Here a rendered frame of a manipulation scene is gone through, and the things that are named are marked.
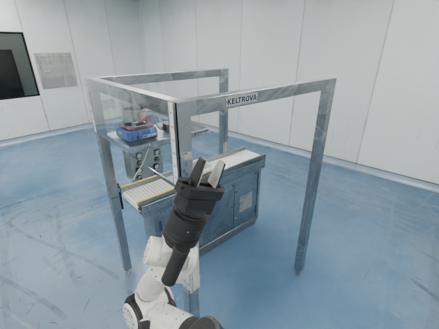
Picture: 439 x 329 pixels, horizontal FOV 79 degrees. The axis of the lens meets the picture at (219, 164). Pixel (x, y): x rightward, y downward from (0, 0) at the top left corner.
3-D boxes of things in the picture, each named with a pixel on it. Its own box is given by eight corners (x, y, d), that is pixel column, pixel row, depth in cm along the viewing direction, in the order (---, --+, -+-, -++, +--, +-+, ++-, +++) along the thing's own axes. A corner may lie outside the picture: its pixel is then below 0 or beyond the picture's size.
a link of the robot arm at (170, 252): (199, 221, 68) (183, 256, 71) (158, 211, 65) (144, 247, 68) (206, 250, 58) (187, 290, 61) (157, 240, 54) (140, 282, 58)
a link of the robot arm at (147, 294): (167, 254, 76) (149, 282, 87) (134, 270, 68) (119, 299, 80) (187, 288, 71) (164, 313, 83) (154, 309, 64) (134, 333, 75)
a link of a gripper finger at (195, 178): (208, 162, 55) (197, 187, 57) (200, 155, 57) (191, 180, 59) (202, 160, 54) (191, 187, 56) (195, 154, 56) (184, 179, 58)
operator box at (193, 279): (191, 294, 115) (187, 247, 104) (170, 271, 127) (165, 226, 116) (201, 286, 119) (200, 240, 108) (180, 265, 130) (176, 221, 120)
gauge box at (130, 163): (133, 182, 166) (129, 153, 158) (126, 176, 173) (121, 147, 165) (164, 172, 179) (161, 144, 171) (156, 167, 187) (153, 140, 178)
